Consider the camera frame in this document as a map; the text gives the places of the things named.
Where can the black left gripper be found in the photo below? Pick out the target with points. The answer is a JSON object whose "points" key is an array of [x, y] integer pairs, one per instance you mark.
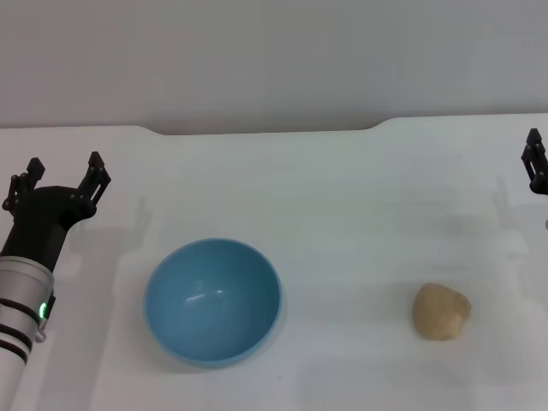
{"points": [[38, 222]]}

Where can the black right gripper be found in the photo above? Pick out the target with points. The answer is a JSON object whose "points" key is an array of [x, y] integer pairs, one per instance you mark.
{"points": [[541, 185]]}

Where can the beige egg yolk pastry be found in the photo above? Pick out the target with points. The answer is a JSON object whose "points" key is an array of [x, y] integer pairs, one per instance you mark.
{"points": [[441, 312]]}

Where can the blue bowl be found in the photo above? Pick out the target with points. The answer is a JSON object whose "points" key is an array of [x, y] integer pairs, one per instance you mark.
{"points": [[214, 308]]}

